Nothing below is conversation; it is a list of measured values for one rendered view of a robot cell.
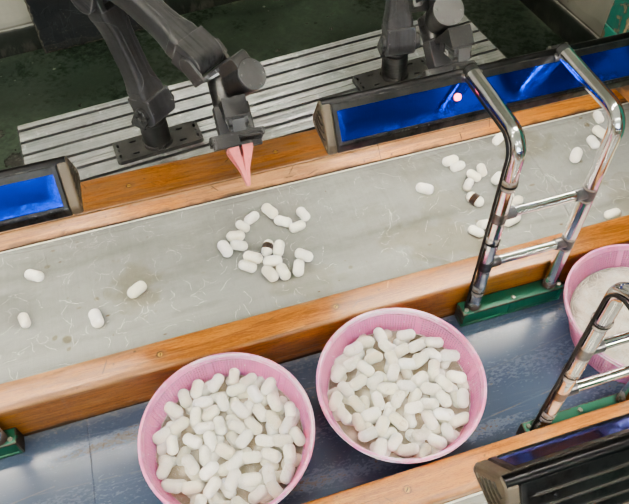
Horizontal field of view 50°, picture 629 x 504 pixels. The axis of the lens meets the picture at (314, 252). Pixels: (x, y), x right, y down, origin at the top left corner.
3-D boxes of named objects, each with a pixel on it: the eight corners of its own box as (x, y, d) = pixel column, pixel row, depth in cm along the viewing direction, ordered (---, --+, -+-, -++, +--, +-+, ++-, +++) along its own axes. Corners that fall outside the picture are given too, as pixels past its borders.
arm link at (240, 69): (278, 73, 120) (237, 15, 116) (248, 99, 116) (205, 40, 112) (245, 91, 129) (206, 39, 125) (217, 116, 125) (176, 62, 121)
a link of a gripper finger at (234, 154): (275, 178, 123) (263, 128, 123) (237, 187, 122) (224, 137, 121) (271, 181, 130) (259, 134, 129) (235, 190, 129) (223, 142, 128)
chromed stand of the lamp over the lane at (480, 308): (420, 249, 132) (450, 60, 97) (511, 225, 135) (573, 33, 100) (460, 327, 121) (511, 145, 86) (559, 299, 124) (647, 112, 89)
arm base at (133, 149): (199, 114, 148) (190, 96, 152) (109, 139, 144) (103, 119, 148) (204, 141, 154) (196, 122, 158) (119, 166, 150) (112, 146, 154)
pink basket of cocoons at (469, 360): (285, 393, 114) (282, 367, 106) (400, 310, 124) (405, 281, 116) (391, 520, 101) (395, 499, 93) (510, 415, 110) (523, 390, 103)
